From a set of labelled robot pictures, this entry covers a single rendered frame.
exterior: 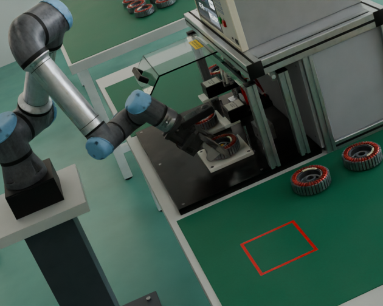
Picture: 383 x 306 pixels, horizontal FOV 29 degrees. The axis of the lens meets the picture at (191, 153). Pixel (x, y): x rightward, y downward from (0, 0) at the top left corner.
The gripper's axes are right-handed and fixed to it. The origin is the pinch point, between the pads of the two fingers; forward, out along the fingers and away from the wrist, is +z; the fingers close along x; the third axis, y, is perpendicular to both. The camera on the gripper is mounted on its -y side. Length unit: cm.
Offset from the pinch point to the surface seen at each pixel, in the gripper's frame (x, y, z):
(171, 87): -76, 3, 4
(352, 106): 20.6, -33.9, 16.2
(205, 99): -21.9, -7.1, -5.2
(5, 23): -472, 85, -4
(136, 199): -136, 71, 48
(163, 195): 4.7, 22.6, -9.8
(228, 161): 7.2, 1.9, 0.5
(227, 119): -0.1, -8.0, -4.6
